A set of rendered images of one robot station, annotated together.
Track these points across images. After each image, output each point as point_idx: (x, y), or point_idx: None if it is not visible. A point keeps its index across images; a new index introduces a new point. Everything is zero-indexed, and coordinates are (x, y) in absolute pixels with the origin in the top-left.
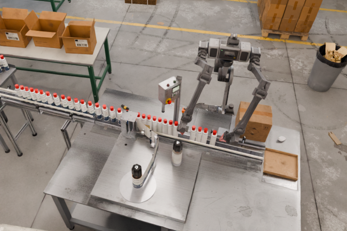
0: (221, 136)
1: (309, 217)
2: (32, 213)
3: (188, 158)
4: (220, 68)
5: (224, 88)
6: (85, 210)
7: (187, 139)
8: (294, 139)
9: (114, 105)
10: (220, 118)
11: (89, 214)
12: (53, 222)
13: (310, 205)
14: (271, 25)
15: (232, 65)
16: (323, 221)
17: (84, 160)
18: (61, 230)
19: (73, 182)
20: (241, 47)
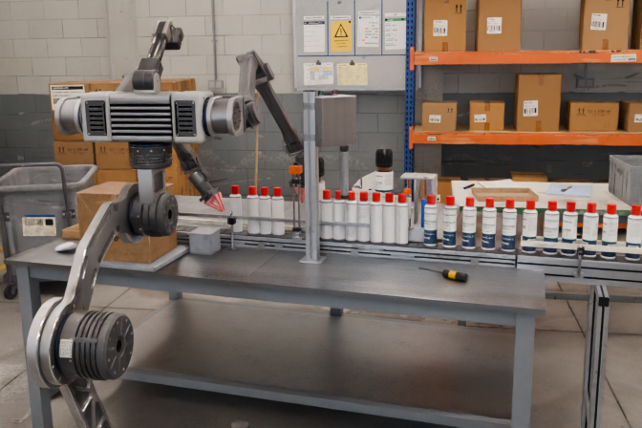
0: (220, 202)
1: (25, 385)
2: (619, 387)
3: (290, 223)
4: (162, 195)
5: (86, 420)
6: (495, 340)
7: (288, 225)
8: (36, 251)
9: (489, 282)
10: (188, 270)
11: (484, 336)
12: (564, 378)
13: (2, 398)
14: None
15: (118, 200)
16: (3, 380)
17: (499, 231)
18: (539, 371)
19: (500, 220)
20: (120, 92)
